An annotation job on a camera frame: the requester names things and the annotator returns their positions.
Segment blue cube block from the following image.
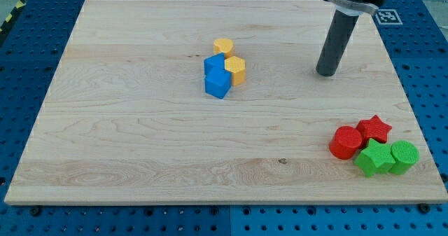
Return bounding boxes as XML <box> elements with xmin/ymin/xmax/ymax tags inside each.
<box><xmin>204</xmin><ymin>67</ymin><xmax>231</xmax><ymax>99</ymax></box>

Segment wooden board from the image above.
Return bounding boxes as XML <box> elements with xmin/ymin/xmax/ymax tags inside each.
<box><xmin>5</xmin><ymin>0</ymin><xmax>447</xmax><ymax>205</ymax></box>

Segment yellow hexagon block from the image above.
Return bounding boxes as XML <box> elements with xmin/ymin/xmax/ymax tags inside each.
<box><xmin>225</xmin><ymin>56</ymin><xmax>246</xmax><ymax>86</ymax></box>

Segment blue triangular block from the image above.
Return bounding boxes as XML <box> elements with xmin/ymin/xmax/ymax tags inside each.
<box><xmin>204</xmin><ymin>53</ymin><xmax>225</xmax><ymax>75</ymax></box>

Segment yellow cylinder block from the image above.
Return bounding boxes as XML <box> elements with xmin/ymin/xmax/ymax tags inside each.
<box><xmin>213</xmin><ymin>38</ymin><xmax>235</xmax><ymax>59</ymax></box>

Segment red cylinder block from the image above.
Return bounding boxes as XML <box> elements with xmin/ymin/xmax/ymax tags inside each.
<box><xmin>329</xmin><ymin>126</ymin><xmax>363</xmax><ymax>160</ymax></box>

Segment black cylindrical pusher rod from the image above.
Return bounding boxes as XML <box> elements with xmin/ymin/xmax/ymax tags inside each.
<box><xmin>316</xmin><ymin>10</ymin><xmax>358</xmax><ymax>77</ymax></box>

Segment red star block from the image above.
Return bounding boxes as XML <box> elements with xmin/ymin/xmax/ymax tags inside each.
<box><xmin>356</xmin><ymin>115</ymin><xmax>393</xmax><ymax>146</ymax></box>

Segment green star block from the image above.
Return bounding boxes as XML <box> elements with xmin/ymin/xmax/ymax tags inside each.
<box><xmin>353</xmin><ymin>139</ymin><xmax>396</xmax><ymax>177</ymax></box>

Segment green cylinder block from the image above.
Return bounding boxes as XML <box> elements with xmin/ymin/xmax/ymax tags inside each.
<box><xmin>388</xmin><ymin>140</ymin><xmax>420</xmax><ymax>175</ymax></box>

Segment white fiducial marker tag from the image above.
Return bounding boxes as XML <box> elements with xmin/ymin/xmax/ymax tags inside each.
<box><xmin>374</xmin><ymin>9</ymin><xmax>403</xmax><ymax>25</ymax></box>

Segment yellow black hazard tape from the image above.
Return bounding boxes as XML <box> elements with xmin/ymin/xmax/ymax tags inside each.
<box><xmin>1</xmin><ymin>0</ymin><xmax>27</xmax><ymax>34</ymax></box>

